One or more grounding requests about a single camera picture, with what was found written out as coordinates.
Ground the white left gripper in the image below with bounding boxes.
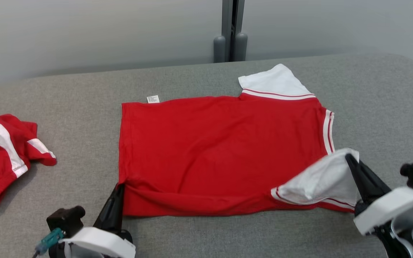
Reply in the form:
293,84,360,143
59,183,136,258

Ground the grey partition post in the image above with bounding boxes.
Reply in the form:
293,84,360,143
213,0,248,63

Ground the red shirt with white sleeves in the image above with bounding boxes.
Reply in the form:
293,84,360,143
118,63,360,217

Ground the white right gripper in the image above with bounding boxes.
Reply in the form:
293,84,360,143
345,153,413,236

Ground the left black cable teal plug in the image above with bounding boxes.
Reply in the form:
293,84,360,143
32,228,66,258

